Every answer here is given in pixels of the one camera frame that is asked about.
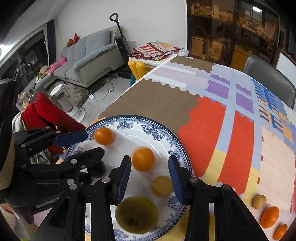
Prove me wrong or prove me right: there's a pink plush toy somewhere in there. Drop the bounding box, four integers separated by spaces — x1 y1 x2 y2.
46 56 67 76

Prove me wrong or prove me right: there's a grey chair left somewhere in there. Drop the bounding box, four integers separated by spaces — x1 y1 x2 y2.
242 54 295 109

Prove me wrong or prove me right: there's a black upright vacuum cleaner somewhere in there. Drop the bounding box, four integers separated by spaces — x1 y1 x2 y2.
109 13 132 79

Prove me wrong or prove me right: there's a folded striped cloth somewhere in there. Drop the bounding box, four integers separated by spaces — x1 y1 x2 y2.
129 42 180 61

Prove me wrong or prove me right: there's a white cylindrical heater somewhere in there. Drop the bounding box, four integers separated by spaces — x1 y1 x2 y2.
50 84 78 116

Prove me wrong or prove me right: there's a colourful patchwork tablecloth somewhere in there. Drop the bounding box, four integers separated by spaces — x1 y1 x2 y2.
98 56 295 231

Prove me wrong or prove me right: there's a yellow chair back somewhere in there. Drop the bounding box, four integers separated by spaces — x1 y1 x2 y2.
128 59 146 80

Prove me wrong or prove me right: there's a brown kiwi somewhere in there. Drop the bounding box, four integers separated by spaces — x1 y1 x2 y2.
252 194 267 209
151 176 173 197

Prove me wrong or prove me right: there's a grey sofa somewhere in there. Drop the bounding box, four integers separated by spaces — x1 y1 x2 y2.
35 26 123 89

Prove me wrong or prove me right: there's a blue white porcelain plate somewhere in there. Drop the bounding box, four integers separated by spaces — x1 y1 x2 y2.
66 115 192 240

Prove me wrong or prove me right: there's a green apple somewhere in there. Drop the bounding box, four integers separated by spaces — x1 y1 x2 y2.
115 196 159 234

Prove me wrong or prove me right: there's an orange mandarin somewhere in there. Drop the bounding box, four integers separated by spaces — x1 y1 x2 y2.
94 128 114 146
260 206 280 229
132 147 156 172
273 224 288 240

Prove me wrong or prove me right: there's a dark glass display cabinet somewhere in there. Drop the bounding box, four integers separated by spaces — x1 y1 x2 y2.
186 1 280 70

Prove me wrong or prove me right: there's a red jacket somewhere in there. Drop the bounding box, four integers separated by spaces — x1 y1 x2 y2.
21 92 87 146

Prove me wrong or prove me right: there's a dark plum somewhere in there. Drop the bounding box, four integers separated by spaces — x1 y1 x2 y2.
87 160 106 178
78 172 92 186

